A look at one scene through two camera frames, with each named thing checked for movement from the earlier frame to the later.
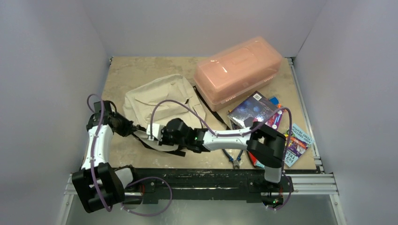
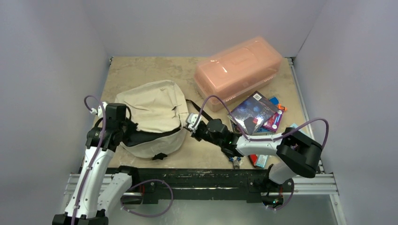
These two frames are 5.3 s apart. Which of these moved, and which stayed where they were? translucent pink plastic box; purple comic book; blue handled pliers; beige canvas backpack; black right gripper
Moved: beige canvas backpack; black right gripper
Stayed: purple comic book; translucent pink plastic box; blue handled pliers
